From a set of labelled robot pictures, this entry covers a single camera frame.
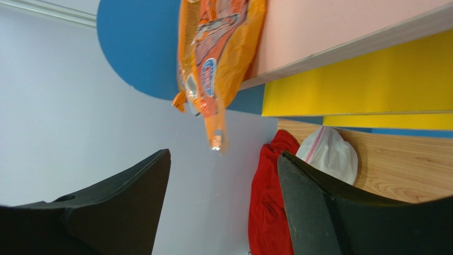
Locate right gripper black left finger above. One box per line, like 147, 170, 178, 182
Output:
1, 149, 171, 254

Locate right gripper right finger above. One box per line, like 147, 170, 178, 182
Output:
278, 151, 452, 254

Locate orange BIC razor bag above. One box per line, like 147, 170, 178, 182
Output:
172, 0, 267, 151

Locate blue shelf unit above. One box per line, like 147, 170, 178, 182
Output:
96, 1, 452, 134

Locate red cloth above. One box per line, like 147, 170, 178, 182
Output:
248, 130, 299, 254

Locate white mesh zip bag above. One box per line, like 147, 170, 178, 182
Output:
296, 126, 358, 185

